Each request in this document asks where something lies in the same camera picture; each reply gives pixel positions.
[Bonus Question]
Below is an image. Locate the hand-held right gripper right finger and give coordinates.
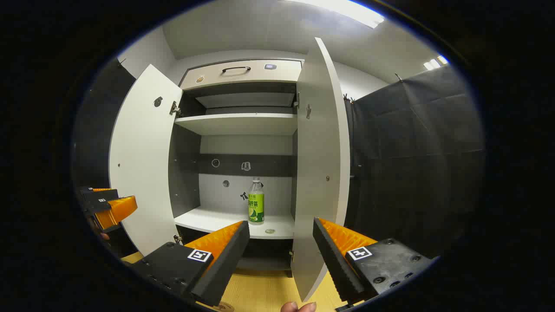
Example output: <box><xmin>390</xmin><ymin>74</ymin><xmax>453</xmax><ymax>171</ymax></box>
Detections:
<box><xmin>313</xmin><ymin>217</ymin><xmax>434</xmax><ymax>304</ymax></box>

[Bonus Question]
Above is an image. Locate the black backdrop cloth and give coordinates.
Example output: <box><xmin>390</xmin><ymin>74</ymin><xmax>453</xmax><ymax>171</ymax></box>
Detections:
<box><xmin>345</xmin><ymin>65</ymin><xmax>485</xmax><ymax>260</ymax></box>

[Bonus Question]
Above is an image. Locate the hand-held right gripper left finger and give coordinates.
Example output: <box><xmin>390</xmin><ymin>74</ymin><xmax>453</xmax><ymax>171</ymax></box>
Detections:
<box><xmin>130</xmin><ymin>220</ymin><xmax>251</xmax><ymax>307</ymax></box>

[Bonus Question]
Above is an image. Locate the white and grey cabinet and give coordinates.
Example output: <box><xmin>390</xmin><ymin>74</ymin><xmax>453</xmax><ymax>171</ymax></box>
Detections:
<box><xmin>167</xmin><ymin>58</ymin><xmax>306</xmax><ymax>278</ymax></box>

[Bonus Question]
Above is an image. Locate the small ceiling light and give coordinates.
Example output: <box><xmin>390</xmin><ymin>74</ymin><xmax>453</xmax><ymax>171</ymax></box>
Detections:
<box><xmin>424</xmin><ymin>55</ymin><xmax>449</xmax><ymax>71</ymax></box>

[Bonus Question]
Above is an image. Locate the long ceiling light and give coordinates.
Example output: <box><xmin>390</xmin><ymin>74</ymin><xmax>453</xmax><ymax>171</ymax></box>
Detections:
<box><xmin>286</xmin><ymin>0</ymin><xmax>385</xmax><ymax>29</ymax></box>

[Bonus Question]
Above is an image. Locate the beige cabinet drawer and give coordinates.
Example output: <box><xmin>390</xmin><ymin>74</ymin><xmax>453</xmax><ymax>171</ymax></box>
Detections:
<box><xmin>180</xmin><ymin>59</ymin><xmax>303</xmax><ymax>91</ymax></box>

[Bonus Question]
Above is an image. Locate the white cabinet shelf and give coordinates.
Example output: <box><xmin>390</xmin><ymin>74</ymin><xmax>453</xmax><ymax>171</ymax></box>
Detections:
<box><xmin>175</xmin><ymin>114</ymin><xmax>298</xmax><ymax>136</ymax></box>

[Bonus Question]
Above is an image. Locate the clear bottle with green label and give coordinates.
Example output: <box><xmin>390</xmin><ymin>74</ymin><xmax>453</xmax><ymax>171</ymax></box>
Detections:
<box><xmin>248</xmin><ymin>177</ymin><xmax>265</xmax><ymax>224</ymax></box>

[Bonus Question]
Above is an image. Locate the white cabinet door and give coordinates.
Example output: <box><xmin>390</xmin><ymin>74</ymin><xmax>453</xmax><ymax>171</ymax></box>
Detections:
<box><xmin>291</xmin><ymin>37</ymin><xmax>351</xmax><ymax>302</ymax></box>
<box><xmin>108</xmin><ymin>64</ymin><xmax>183</xmax><ymax>256</ymax></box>

